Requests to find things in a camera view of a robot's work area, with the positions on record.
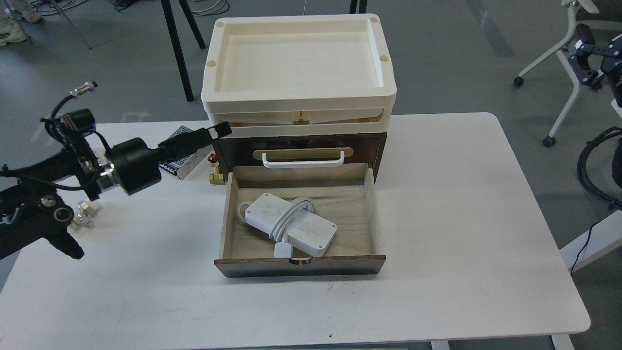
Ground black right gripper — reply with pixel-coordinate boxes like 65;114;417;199
568;24;614;89

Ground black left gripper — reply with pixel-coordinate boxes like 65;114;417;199
105;122;232;195

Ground white charger with cable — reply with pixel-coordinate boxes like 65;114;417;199
236;193;337;258

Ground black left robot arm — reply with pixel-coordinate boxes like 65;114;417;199
0;82;232;259

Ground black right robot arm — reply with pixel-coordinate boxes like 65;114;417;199
568;24;622;107

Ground dark wooden cabinet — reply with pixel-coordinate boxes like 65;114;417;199
215;132;387;183

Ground metal mesh power supply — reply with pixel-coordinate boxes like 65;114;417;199
158;144;213;181

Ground brass valve fitting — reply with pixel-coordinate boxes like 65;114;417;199
208;153;225;185

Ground white wheeled chair base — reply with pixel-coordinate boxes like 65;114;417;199
513;0;622;148

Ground black table legs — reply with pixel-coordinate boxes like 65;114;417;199
161;0;207;103

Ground metal connector with white caps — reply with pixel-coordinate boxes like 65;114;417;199
68;201;102;230

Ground cream plastic tray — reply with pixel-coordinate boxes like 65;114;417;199
201;14;397;138

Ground open wooden drawer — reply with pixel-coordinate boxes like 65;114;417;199
215;163;386;278

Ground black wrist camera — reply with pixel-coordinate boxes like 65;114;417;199
61;108;96;135

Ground black corrugated cable conduit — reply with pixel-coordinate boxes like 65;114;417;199
576;127;622;211

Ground white drawer handle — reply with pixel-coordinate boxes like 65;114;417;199
262;150;346;169

